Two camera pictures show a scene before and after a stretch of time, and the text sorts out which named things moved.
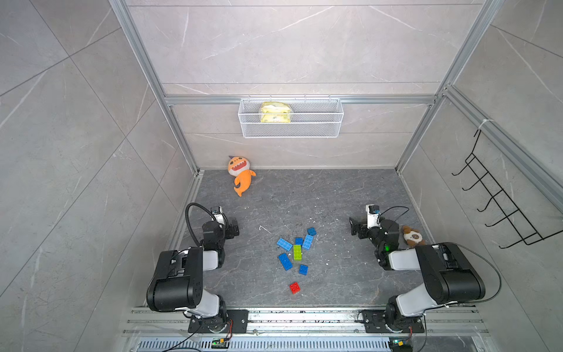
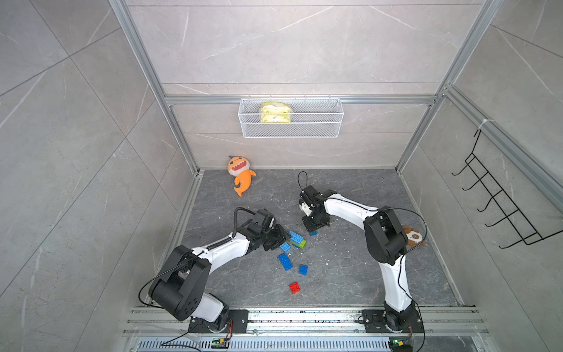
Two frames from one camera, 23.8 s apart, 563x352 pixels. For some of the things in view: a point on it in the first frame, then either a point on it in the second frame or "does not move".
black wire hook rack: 523,228 does not move
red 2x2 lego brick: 295,288 does not move
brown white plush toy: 413,237 does not move
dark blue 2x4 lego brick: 284,259 does not move
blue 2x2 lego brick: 303,269 does not move
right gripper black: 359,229 → 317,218
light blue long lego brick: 307,242 → 295,237
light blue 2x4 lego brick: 284,244 does not move
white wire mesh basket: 290,118 does not move
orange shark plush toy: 238,167 does not move
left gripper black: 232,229 → 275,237
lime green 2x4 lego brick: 297,252 → 301,245
